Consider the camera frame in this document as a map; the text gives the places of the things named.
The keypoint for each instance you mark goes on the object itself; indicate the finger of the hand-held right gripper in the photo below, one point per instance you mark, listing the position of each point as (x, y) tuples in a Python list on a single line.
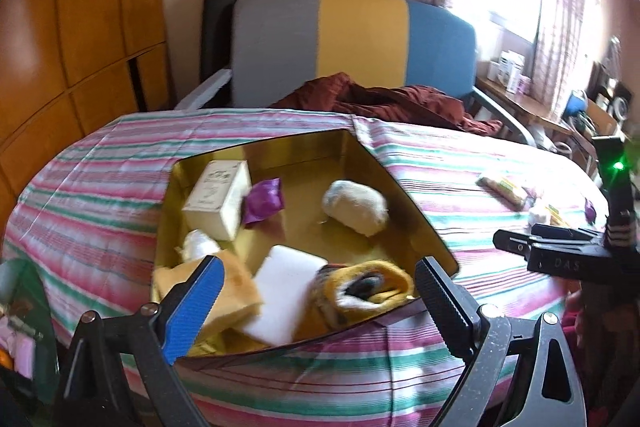
[(570, 234), (512, 243)]

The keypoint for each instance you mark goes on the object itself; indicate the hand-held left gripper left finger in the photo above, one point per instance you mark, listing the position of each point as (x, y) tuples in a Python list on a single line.
[(192, 312)]

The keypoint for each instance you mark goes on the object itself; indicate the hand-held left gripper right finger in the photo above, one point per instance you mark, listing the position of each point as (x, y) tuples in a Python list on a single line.
[(445, 302)]

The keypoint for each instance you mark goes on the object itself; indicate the pale yellow sponge cloth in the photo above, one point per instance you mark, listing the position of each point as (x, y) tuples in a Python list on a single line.
[(240, 292)]

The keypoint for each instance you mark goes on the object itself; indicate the white tissue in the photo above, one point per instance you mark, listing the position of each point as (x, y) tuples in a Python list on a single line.
[(200, 244)]

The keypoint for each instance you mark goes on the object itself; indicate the white sponge block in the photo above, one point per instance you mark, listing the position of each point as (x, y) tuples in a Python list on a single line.
[(282, 297)]

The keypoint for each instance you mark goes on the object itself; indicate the yellow striped sock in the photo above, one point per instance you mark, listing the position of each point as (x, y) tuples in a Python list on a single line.
[(350, 287)]

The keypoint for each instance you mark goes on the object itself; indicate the cream cardboard box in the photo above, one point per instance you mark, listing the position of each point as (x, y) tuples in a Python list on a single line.
[(215, 197)]

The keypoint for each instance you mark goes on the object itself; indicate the white fluffy roll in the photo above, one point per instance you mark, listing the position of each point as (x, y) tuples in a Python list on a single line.
[(355, 207)]

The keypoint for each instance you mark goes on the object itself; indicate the gold tin box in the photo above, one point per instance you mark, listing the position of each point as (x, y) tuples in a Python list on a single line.
[(300, 167)]

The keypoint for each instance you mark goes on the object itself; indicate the yellow green packet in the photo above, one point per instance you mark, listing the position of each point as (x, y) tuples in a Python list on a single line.
[(560, 214)]

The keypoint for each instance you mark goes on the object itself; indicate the small purple wrapper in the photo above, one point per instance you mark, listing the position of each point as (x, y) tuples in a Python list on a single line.
[(590, 209)]

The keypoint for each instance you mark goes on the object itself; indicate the small white wad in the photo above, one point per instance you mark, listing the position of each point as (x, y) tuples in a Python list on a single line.
[(538, 213)]

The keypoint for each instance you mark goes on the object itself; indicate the long snack packet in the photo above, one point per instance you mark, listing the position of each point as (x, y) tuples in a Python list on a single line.
[(502, 189)]

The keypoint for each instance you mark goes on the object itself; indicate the red garment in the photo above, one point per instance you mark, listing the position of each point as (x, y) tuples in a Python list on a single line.
[(605, 332)]

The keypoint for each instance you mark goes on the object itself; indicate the brown cardboard box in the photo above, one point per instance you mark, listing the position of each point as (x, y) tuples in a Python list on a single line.
[(602, 117)]

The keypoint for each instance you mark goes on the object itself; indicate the wooden side desk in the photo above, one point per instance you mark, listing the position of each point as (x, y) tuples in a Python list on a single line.
[(540, 112)]

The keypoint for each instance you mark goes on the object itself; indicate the blue round object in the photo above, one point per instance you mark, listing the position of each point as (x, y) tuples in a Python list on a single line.
[(579, 104)]

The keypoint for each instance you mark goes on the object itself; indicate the white round fan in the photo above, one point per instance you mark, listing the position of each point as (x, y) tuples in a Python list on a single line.
[(622, 107)]

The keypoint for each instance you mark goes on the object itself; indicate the striped bed sheet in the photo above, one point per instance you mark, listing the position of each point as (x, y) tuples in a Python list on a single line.
[(100, 187)]

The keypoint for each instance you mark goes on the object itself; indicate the small pink carton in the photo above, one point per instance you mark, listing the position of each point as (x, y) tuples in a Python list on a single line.
[(524, 84)]

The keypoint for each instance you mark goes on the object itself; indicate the glass side table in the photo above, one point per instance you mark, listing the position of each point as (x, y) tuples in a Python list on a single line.
[(30, 287)]

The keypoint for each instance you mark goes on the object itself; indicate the small white carton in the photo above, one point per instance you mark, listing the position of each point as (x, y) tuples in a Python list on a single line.
[(493, 71)]

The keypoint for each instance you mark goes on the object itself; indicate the large white carton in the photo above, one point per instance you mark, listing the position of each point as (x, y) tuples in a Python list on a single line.
[(512, 69)]

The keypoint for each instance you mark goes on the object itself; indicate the pink folded cloth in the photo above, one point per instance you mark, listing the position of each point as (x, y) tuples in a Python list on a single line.
[(20, 347)]

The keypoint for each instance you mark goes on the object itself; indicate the dark red cloth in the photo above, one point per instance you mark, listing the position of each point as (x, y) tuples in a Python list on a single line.
[(400, 104)]

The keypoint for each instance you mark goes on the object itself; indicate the grey yellow blue chair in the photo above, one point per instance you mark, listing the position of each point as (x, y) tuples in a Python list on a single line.
[(360, 42)]

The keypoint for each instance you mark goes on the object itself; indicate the black rolled mat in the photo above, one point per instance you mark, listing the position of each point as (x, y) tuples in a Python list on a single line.
[(217, 27)]

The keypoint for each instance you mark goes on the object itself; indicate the wooden wardrobe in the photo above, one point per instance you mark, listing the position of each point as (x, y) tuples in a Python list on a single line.
[(75, 32)]

